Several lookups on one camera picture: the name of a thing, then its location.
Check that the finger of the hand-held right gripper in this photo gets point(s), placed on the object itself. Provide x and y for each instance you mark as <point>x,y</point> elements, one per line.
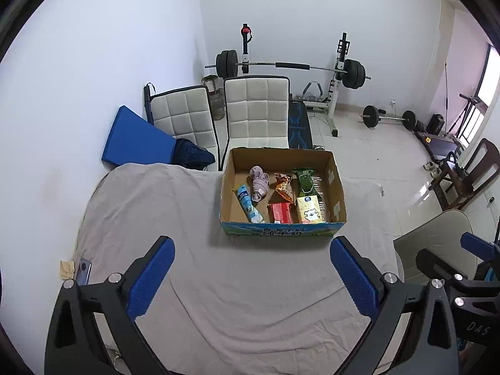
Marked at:
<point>478,244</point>
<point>437,261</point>

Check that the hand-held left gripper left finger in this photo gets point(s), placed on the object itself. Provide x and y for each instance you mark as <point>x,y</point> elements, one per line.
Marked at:
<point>150,281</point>

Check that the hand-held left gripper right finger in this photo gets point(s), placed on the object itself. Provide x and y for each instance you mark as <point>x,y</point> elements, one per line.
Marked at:
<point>353,281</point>

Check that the yellow tissue pack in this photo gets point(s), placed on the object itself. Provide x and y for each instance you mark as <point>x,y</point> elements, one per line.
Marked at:
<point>308,211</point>

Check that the red snack packet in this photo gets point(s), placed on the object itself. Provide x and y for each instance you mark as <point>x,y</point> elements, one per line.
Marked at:
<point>280,213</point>

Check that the cardboard box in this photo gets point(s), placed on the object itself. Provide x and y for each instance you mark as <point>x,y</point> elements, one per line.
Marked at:
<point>234,211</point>

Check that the green snack packet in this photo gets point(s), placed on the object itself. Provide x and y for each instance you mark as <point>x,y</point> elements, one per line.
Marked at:
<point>304,181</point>

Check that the orange snack packet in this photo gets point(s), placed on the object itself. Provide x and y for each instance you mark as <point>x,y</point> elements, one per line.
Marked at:
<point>283,189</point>

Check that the blue white tube packet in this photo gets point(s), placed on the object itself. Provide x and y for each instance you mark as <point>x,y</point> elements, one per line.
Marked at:
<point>248,203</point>

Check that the purple cloth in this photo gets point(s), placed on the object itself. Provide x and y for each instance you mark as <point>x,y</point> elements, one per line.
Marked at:
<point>259,183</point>

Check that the beige office chair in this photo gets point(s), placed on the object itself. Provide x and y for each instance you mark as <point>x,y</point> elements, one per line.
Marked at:
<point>429,234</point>

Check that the teal cloth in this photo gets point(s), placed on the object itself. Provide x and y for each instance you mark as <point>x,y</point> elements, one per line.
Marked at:
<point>490,275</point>

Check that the blue smartphone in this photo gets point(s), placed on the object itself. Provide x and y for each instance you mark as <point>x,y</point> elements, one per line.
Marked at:
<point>82,271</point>

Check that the brown wooden chair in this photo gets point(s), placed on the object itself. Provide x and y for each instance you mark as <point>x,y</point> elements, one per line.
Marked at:
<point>480,164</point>

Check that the grey table cloth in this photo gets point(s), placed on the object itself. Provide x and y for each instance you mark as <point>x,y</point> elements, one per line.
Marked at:
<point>234,281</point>

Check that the white shoe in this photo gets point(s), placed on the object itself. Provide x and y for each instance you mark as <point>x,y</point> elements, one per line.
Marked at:
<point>436,171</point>
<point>429,165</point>

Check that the beige folded paper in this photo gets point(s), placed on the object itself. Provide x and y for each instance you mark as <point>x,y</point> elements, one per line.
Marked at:
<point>66,269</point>

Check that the black exercise machine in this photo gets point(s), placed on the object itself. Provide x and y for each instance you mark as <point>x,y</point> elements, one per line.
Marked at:
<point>439,142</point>

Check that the black speaker box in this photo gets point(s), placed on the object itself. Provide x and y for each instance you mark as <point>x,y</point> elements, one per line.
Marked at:
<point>435,124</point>

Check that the black tripod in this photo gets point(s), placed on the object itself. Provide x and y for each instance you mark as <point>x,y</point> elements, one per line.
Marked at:
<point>468,113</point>

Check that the dark blue garment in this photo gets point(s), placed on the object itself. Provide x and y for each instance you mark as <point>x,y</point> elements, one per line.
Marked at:
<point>193,154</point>

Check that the blue foam mat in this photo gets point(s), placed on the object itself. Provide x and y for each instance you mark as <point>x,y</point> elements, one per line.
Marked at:
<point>132,136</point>

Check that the short barbell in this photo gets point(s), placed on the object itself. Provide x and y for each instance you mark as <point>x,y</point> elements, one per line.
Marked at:
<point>370,116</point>

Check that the black bench pad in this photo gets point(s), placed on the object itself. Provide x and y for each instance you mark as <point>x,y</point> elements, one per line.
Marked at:
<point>299,125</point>

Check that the white padded chair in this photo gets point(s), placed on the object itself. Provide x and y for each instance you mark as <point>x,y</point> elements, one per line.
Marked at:
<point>256,109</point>
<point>183,113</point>

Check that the black blue rod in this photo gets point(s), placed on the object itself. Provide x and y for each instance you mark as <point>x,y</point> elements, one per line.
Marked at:
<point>147,101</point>

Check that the white weight bench rack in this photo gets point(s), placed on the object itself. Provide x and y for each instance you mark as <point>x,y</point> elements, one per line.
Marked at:
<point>334,97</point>

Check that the clear plastic jug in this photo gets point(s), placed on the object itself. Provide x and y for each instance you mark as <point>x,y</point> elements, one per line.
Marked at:
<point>218,107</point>

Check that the grey ab trainer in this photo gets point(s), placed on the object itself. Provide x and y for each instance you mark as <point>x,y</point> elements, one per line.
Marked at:
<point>312,93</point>

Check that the long barbell with black plates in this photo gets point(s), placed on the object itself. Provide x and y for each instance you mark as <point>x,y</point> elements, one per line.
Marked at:
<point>289,65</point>

